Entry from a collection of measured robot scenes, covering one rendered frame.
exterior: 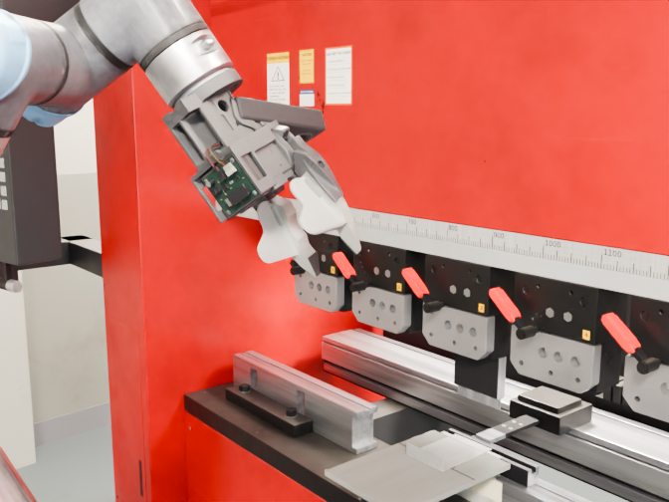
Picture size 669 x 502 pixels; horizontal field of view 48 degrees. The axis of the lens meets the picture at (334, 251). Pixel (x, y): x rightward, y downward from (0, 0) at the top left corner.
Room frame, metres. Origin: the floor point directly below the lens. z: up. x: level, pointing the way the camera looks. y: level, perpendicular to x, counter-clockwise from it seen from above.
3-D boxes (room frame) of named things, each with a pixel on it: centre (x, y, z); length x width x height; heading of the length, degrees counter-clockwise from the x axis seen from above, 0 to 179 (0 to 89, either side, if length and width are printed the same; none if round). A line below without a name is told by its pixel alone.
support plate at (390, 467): (1.19, -0.14, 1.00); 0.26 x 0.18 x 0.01; 129
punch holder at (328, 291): (1.62, 0.01, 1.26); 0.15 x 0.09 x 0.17; 39
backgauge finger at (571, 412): (1.38, -0.37, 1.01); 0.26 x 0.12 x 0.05; 129
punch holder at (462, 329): (1.30, -0.24, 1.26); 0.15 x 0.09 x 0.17; 39
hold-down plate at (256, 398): (1.72, 0.16, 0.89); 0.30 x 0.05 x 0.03; 39
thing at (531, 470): (1.27, -0.27, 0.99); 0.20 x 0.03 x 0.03; 39
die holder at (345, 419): (1.72, 0.09, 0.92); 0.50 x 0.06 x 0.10; 39
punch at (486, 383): (1.29, -0.26, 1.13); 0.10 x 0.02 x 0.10; 39
